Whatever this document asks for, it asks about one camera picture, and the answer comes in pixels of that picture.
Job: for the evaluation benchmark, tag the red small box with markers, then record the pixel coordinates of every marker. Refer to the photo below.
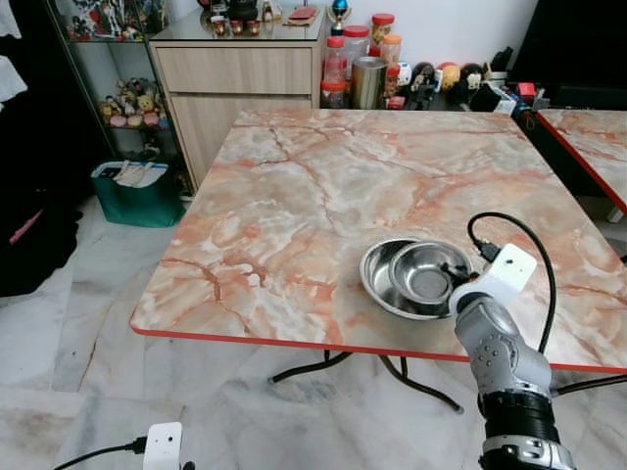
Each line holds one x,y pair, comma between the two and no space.
526,90

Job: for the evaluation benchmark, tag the black metal table leg frame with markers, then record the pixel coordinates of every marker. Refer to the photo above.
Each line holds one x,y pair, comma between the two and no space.
411,382

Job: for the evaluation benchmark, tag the green storage box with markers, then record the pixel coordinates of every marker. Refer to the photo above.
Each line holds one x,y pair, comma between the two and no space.
137,206

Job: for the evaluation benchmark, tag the black flat television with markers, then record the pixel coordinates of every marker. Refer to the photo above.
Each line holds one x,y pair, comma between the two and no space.
573,39

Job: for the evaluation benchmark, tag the large stainless steel bowl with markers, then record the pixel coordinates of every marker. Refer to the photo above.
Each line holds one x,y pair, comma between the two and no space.
377,279

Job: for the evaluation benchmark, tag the light wooden drawer cabinet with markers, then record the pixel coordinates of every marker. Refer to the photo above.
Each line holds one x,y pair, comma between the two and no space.
235,73

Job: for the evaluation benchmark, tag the yellow toy figure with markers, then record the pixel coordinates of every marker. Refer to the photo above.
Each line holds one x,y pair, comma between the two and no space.
448,74

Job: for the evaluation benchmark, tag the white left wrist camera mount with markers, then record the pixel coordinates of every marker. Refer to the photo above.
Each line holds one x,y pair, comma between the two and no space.
164,446

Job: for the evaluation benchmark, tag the white small box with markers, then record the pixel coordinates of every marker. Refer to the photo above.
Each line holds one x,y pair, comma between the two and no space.
495,99

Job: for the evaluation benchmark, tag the red flat case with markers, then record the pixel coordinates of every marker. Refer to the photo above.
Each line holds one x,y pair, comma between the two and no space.
302,15

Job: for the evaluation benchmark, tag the stainless steel tumbler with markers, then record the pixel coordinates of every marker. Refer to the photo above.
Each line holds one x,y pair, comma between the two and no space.
367,82

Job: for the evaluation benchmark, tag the glass shelf with figurines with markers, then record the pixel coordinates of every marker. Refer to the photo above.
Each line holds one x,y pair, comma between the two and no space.
127,103

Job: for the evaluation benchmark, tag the white toy figure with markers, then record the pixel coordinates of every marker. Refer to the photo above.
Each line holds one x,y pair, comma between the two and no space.
404,73

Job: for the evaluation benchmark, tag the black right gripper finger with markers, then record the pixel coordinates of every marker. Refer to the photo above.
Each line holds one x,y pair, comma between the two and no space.
458,270

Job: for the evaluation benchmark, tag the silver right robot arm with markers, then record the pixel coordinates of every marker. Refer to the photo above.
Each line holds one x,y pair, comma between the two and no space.
500,352

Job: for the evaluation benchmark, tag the small stainless steel bowl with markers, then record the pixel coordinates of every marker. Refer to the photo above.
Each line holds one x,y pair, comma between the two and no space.
426,279

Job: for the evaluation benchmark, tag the small trophy cup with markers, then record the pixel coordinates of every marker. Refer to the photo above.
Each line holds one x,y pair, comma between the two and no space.
338,13

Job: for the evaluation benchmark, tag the black toy figure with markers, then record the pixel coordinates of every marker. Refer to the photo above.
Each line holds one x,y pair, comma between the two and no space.
423,80
470,80

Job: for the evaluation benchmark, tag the black hanging clothes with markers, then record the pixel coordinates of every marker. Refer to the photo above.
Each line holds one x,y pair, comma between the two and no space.
34,176

